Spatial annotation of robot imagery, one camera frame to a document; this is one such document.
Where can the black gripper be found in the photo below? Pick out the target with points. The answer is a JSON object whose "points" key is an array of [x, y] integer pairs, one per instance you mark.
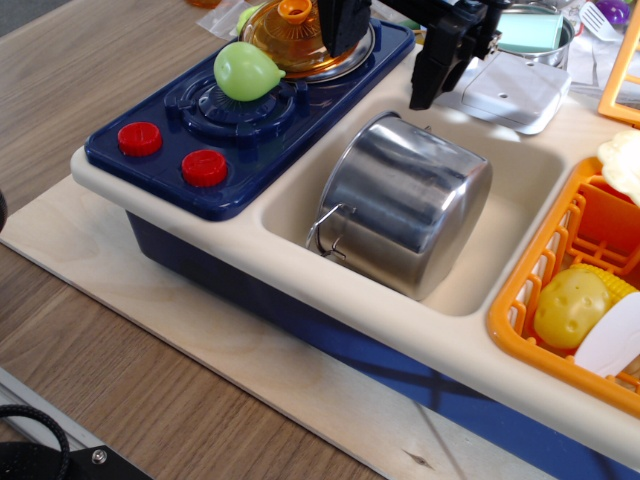
{"points": [[456, 32]]}

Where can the stainless steel pot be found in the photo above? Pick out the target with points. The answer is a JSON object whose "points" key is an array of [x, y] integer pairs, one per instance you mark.
{"points": [[400, 205]]}

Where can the amber pot lid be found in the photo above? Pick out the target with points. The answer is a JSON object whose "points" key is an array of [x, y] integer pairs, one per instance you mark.
{"points": [[289, 32]]}

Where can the steel pot with mint item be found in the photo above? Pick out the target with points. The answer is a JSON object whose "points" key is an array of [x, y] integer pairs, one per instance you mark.
{"points": [[536, 33]]}

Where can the beige toy kitchen sink unit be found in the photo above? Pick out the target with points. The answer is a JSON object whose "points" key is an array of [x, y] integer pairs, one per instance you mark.
{"points": [[437, 351]]}

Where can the white toy faucet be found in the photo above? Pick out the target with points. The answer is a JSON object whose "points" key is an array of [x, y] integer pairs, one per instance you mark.
{"points": [[511, 91]]}

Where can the green toy pear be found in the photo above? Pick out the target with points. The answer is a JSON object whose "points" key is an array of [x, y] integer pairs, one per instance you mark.
{"points": [[244, 72]]}

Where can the clear plastic bag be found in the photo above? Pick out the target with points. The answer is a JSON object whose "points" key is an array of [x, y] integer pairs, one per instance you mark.
{"points": [[222, 20]]}

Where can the white slotted toy spatula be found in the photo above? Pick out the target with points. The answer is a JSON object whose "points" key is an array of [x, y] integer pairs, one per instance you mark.
{"points": [[596, 23]]}

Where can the purple toy eggplant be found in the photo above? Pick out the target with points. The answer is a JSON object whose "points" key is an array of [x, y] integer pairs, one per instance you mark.
{"points": [[617, 12]]}

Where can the red right stove knob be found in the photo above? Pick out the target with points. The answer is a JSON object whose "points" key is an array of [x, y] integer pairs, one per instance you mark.
{"points": [[204, 168]]}

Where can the red stove knob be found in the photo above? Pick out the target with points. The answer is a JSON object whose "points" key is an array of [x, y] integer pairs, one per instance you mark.
{"points": [[204, 168], [139, 139]]}

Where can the dark blue toy stove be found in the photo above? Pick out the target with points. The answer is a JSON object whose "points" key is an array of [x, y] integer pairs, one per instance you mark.
{"points": [[260, 140]]}

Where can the cream toy cauliflower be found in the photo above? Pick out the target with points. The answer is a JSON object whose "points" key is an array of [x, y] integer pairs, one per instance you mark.
{"points": [[620, 163]]}

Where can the orange dish rack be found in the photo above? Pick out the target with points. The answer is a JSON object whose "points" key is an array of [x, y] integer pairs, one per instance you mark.
{"points": [[591, 223]]}

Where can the red left stove knob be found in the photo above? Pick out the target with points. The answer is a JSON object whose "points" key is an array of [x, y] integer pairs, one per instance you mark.
{"points": [[139, 139]]}

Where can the yellow toy potato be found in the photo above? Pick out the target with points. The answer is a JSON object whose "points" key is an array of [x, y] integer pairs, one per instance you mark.
{"points": [[569, 306]]}

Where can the yellow toy corn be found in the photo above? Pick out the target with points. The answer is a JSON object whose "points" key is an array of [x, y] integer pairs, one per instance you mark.
{"points": [[616, 287]]}

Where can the plywood base board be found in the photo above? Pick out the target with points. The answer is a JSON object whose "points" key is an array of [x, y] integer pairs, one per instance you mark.
{"points": [[188, 386]]}

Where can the black bracket with screw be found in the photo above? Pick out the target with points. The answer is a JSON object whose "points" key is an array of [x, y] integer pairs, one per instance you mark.
{"points": [[21, 460]]}

